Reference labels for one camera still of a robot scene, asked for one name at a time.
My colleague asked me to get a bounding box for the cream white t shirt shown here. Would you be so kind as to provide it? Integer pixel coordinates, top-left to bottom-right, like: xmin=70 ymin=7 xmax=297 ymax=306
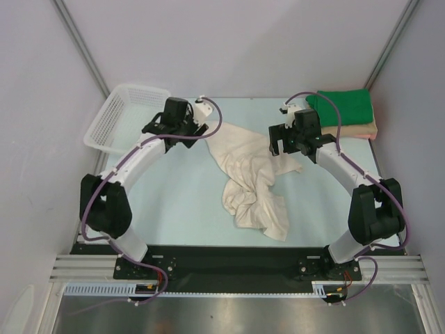
xmin=206 ymin=122 xmax=303 ymax=241

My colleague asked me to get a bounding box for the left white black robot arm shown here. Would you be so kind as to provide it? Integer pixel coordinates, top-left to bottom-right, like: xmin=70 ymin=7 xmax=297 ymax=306
xmin=79 ymin=97 xmax=220 ymax=278

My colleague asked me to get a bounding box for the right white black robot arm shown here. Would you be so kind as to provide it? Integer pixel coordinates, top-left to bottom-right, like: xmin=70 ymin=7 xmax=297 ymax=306
xmin=268 ymin=104 xmax=407 ymax=279

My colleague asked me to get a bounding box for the tan folded t shirt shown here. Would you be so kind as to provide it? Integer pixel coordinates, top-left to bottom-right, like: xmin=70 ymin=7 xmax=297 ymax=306
xmin=321 ymin=121 xmax=378 ymax=138

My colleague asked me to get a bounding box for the white plastic mesh basket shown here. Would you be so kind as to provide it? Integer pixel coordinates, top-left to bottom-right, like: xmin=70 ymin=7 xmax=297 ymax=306
xmin=83 ymin=83 xmax=171 ymax=155

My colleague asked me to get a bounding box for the green folded t shirt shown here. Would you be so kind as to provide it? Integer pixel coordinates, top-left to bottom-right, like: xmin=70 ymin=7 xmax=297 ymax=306
xmin=305 ymin=89 xmax=373 ymax=127

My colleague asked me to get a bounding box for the pink folded t shirt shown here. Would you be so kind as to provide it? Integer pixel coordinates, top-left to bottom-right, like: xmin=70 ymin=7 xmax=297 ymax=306
xmin=353 ymin=134 xmax=377 ymax=141

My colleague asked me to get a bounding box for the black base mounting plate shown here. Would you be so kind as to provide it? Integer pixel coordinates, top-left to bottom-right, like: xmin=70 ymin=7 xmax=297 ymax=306
xmin=69 ymin=243 xmax=407 ymax=295

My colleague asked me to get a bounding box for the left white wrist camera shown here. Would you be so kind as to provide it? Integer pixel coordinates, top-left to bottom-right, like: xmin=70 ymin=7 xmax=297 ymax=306
xmin=192 ymin=95 xmax=213 ymax=125

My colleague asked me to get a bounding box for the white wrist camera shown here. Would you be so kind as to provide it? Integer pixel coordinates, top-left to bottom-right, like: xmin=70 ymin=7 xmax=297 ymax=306
xmin=280 ymin=103 xmax=302 ymax=129
xmin=192 ymin=95 xmax=213 ymax=125

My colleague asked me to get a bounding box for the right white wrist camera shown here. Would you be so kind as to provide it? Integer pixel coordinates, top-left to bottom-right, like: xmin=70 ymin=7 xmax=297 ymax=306
xmin=280 ymin=103 xmax=302 ymax=129

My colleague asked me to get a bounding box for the white slotted cable duct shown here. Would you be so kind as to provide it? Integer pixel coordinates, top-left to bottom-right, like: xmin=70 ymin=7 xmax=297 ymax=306
xmin=64 ymin=283 xmax=344 ymax=299

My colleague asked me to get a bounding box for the aluminium frame rail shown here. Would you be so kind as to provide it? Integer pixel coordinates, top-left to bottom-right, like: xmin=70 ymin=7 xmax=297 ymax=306
xmin=49 ymin=255 xmax=429 ymax=285

